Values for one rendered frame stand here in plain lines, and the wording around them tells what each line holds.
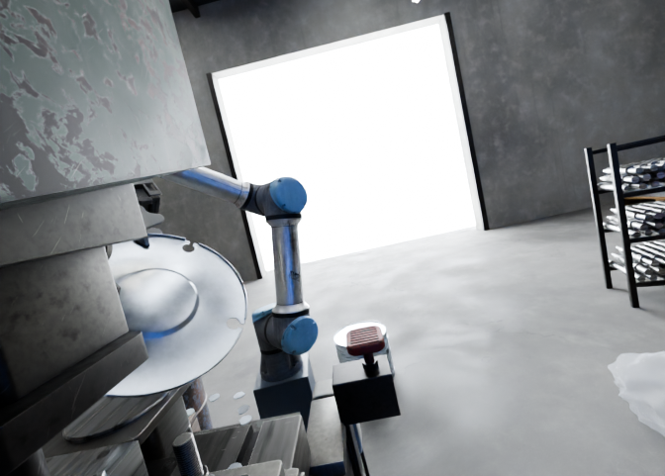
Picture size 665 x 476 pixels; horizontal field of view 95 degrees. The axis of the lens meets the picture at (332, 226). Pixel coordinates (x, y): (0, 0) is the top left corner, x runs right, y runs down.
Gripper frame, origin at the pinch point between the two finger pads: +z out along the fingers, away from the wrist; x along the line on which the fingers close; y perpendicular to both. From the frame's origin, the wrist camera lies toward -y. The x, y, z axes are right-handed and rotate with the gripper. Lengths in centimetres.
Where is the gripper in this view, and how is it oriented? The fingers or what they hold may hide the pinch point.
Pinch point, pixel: (140, 243)
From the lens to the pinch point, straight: 65.0
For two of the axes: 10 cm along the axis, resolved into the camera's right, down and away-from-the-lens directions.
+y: 6.3, -2.1, 7.5
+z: 6.6, 6.6, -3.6
